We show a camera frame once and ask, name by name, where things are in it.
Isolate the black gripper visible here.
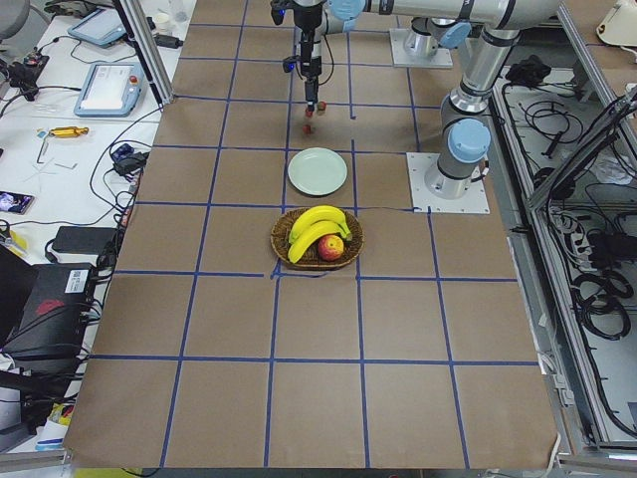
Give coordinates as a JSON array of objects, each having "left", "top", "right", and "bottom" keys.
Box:
[{"left": 283, "top": 30, "right": 322, "bottom": 111}]

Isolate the pale green plate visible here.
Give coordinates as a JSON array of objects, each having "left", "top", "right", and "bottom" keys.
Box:
[{"left": 288, "top": 147, "right": 348, "bottom": 196}]

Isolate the yellow banana bunch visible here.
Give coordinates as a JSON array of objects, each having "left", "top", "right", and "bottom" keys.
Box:
[{"left": 288, "top": 205, "right": 351, "bottom": 264}]

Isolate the white paper cup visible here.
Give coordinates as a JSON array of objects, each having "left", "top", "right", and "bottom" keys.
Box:
[{"left": 152, "top": 12, "right": 172, "bottom": 36}]

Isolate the red yellow apple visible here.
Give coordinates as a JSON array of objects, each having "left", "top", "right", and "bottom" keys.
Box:
[{"left": 318, "top": 234, "right": 344, "bottom": 262}]

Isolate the brown wicker basket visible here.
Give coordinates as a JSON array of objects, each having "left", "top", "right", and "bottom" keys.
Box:
[{"left": 270, "top": 207, "right": 364, "bottom": 271}]

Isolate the near teach pendant blue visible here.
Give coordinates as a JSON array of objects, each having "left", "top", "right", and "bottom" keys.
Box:
[{"left": 74, "top": 62, "right": 144, "bottom": 118}]

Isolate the teach pendant blue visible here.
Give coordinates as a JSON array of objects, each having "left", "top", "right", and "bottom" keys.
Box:
[
  {"left": 68, "top": 8, "right": 126, "bottom": 48},
  {"left": 74, "top": 62, "right": 144, "bottom": 118}
]

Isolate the far teach pendant blue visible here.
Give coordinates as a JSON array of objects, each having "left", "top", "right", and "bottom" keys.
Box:
[{"left": 68, "top": 8, "right": 126, "bottom": 48}]

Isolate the black power adapter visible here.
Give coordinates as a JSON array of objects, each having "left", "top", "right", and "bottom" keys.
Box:
[{"left": 51, "top": 226, "right": 115, "bottom": 255}]

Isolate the smartphone on table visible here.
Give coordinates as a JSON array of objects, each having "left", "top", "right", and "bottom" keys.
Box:
[{"left": 0, "top": 191, "right": 35, "bottom": 215}]

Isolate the black computer box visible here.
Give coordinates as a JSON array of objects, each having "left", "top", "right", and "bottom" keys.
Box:
[{"left": 1, "top": 248, "right": 98, "bottom": 360}]

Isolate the aluminium frame post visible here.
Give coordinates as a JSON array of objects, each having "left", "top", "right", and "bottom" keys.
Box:
[{"left": 112, "top": 0, "right": 174, "bottom": 107}]

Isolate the yellow handle screwdriver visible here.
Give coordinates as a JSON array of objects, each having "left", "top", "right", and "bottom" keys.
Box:
[{"left": 48, "top": 126, "right": 90, "bottom": 138}]

